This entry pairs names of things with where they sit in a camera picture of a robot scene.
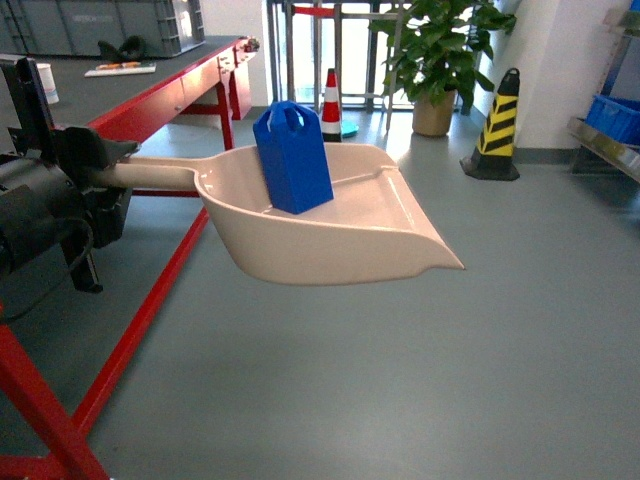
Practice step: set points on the beige plastic dustpan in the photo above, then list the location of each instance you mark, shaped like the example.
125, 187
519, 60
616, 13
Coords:
373, 230

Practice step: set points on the potted green plant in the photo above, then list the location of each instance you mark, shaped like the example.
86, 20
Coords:
435, 47

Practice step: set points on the white paper cup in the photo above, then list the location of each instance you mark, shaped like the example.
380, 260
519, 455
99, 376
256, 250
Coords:
48, 82

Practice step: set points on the blue crate far right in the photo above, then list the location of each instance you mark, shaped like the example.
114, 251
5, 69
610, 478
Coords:
617, 118

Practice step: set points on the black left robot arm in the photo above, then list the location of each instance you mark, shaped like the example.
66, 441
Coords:
47, 199

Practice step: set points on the steel roller shelf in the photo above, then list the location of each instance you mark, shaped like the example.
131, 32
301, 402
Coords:
599, 153

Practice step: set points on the yellow black traffic cone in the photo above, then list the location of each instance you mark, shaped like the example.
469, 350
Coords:
492, 158

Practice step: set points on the blue 3D printed part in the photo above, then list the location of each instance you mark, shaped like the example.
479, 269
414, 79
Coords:
293, 157

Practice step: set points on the red table frame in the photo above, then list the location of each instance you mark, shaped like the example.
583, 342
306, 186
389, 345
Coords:
214, 81

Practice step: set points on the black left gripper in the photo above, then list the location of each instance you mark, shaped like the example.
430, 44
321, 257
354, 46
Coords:
46, 196

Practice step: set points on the red white traffic cone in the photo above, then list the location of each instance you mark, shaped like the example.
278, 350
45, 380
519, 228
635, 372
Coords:
331, 112

